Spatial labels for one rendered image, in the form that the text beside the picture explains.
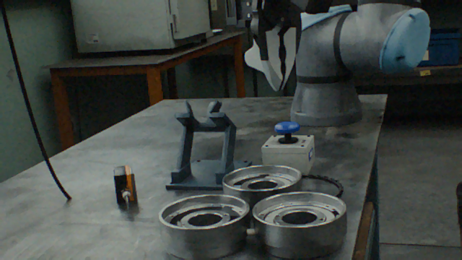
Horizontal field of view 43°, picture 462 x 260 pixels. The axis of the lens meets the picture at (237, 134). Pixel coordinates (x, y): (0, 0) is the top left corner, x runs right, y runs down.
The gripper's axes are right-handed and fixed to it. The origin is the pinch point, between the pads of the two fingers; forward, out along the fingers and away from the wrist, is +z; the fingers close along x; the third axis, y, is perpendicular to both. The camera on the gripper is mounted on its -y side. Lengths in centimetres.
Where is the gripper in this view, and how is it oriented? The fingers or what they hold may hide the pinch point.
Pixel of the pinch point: (281, 81)
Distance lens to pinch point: 86.2
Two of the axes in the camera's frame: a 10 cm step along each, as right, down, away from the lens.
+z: 0.8, 9.7, 2.4
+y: -6.8, -1.3, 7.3
